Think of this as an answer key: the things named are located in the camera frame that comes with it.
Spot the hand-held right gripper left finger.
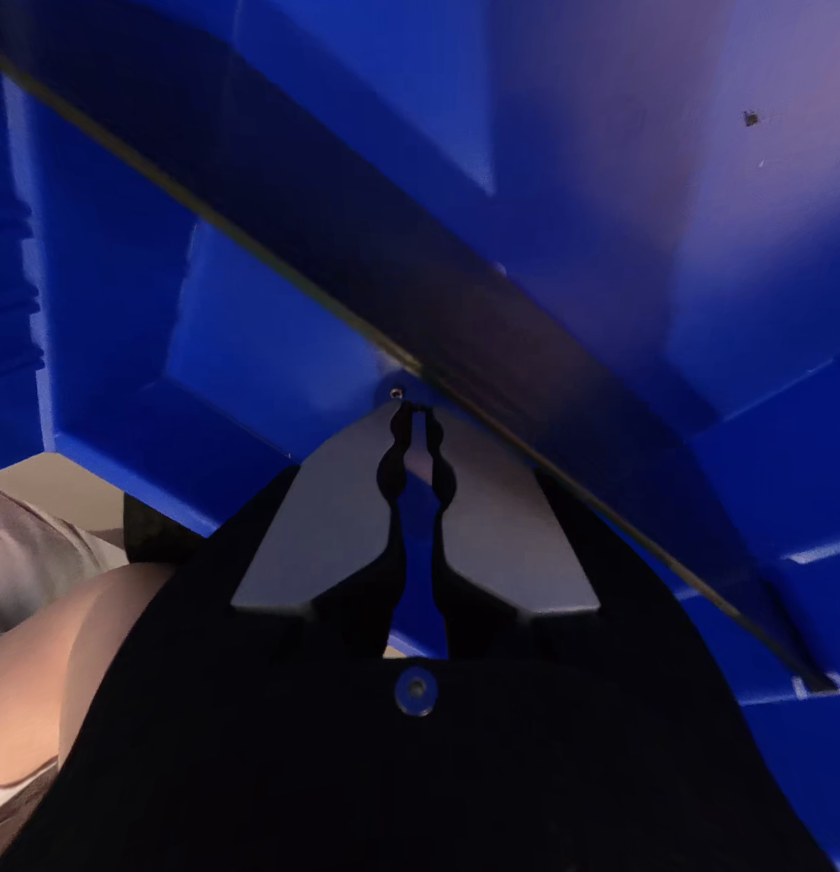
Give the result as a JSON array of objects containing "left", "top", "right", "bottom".
[{"left": 230, "top": 401, "right": 407, "bottom": 618}]

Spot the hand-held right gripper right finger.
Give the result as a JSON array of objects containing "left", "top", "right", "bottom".
[{"left": 412, "top": 405, "right": 602, "bottom": 618}]

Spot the blue plastic bin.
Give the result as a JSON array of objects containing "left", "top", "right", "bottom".
[{"left": 0, "top": 0, "right": 840, "bottom": 872}]

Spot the person's left forearm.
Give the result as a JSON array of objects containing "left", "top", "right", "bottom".
[{"left": 0, "top": 562, "right": 177, "bottom": 791}]

